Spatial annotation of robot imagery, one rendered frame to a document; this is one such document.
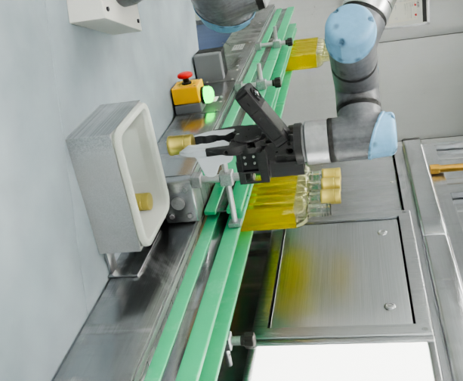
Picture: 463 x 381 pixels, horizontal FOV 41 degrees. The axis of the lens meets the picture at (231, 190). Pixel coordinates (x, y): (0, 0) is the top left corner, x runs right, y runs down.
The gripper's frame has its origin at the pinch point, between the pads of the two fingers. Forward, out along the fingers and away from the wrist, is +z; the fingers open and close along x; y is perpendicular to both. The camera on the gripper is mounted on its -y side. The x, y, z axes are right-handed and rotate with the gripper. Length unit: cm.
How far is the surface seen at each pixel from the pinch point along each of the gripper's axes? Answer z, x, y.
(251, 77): 1, 82, 14
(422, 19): -103, 603, 132
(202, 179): 1.4, 8.6, 11.3
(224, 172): -3.2, 8.7, 10.3
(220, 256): -2.1, -2.5, 22.3
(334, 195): -22.7, 24.9, 26.1
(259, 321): -6.8, -1.9, 38.5
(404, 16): -85, 603, 126
